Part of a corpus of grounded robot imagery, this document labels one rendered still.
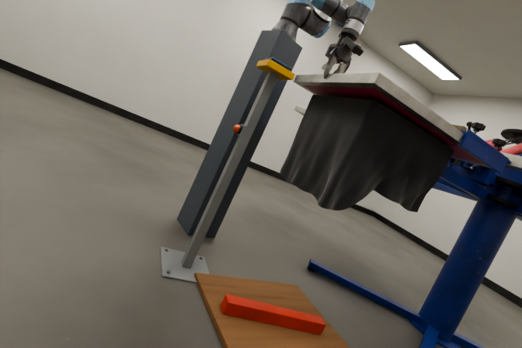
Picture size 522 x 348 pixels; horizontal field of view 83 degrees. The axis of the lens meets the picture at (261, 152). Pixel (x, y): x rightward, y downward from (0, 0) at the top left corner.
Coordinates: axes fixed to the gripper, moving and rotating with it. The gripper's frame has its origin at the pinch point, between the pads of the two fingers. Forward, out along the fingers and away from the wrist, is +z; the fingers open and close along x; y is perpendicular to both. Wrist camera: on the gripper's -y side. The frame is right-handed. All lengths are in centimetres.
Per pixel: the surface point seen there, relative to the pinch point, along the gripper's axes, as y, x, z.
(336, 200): -20.4, -13.8, 42.6
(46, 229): 16, 72, 101
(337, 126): -8.7, -7.4, 17.0
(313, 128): 7.0, -7.4, 20.7
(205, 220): 10, 19, 77
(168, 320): -22, 26, 100
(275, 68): 5.3, 21.5, 7.3
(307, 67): 380, -163, -107
